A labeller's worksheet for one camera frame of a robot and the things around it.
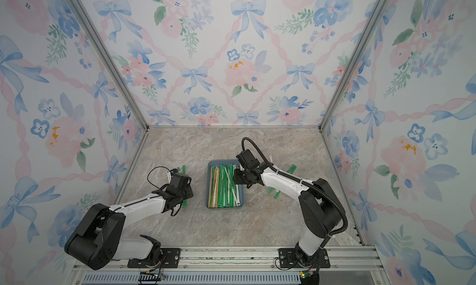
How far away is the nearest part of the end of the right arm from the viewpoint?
2.10 ft

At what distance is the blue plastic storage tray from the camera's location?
2.93 ft

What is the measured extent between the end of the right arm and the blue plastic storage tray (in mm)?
40
